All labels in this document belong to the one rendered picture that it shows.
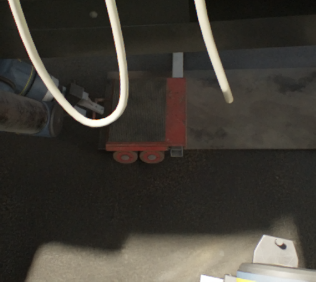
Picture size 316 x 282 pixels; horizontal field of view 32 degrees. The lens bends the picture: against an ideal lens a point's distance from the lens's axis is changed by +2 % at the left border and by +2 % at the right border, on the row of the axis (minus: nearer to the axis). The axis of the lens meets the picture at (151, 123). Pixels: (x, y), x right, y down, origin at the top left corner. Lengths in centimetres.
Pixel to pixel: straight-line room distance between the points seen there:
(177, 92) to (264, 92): 36
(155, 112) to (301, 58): 69
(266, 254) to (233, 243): 92
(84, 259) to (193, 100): 72
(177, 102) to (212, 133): 18
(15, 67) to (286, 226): 99
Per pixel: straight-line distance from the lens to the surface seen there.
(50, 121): 160
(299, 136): 197
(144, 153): 182
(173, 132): 179
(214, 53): 50
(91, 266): 173
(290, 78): 215
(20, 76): 176
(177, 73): 204
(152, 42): 126
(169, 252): 172
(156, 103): 187
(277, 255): 82
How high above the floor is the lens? 156
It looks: 52 degrees down
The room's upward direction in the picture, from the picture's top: 6 degrees counter-clockwise
